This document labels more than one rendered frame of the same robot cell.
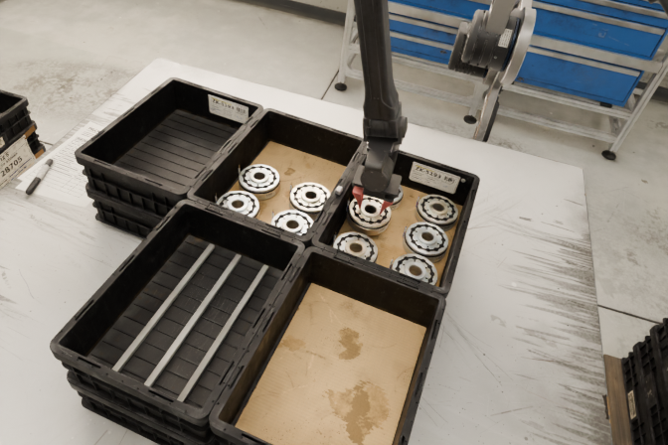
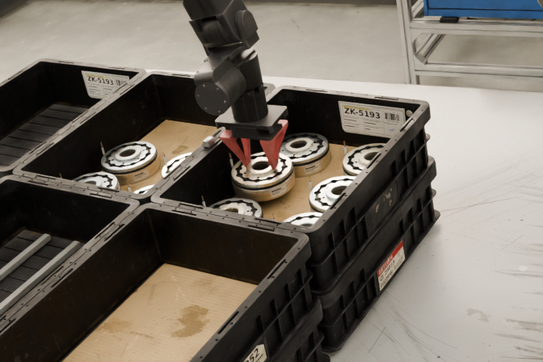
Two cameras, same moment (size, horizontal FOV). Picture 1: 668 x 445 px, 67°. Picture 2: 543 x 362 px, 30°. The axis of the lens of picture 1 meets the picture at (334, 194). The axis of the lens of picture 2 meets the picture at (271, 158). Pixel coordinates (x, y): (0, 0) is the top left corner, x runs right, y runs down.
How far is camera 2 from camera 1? 0.80 m
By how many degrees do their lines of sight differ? 23
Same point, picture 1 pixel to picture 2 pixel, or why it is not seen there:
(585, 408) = not seen: outside the picture
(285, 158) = (179, 136)
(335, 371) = (161, 350)
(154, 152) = (10, 152)
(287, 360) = (103, 342)
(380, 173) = (212, 84)
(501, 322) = (482, 316)
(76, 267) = not seen: outside the picture
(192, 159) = not seen: hidden behind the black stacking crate
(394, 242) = (299, 210)
